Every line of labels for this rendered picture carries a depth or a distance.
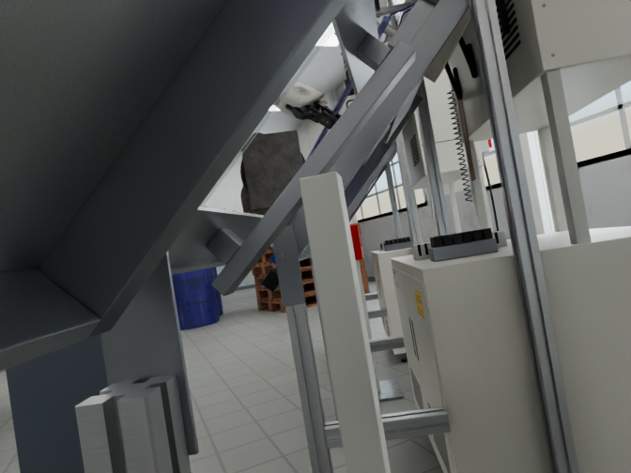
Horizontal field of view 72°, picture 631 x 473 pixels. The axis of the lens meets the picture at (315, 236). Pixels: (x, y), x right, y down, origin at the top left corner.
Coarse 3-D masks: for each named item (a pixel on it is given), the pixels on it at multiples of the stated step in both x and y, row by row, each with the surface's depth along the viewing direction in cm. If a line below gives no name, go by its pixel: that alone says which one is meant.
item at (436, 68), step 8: (416, 0) 103; (432, 0) 99; (464, 16) 104; (464, 24) 107; (456, 32) 112; (448, 40) 118; (456, 40) 116; (448, 48) 121; (440, 56) 128; (448, 56) 126; (432, 64) 135; (440, 64) 132; (432, 72) 140; (440, 72) 140; (432, 80) 145
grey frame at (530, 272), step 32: (480, 0) 91; (480, 32) 91; (480, 64) 94; (512, 128) 90; (512, 160) 91; (512, 192) 90; (448, 224) 164; (512, 224) 91; (544, 288) 89; (288, 320) 93; (320, 320) 167; (544, 320) 89; (544, 352) 89; (544, 384) 89; (320, 416) 92; (544, 416) 91; (320, 448) 92
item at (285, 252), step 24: (408, 0) 129; (288, 240) 93; (432, 240) 112; (456, 240) 110; (480, 240) 109; (504, 240) 124; (288, 264) 93; (312, 264) 171; (288, 288) 93; (432, 408) 94; (336, 432) 92; (384, 432) 92; (408, 432) 91; (432, 432) 91
